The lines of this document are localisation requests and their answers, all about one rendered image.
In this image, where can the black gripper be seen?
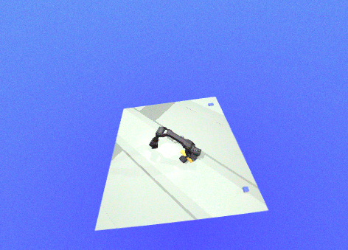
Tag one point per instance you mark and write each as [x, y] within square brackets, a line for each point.
[184, 158]

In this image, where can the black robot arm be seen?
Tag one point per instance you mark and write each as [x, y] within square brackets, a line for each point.
[186, 143]

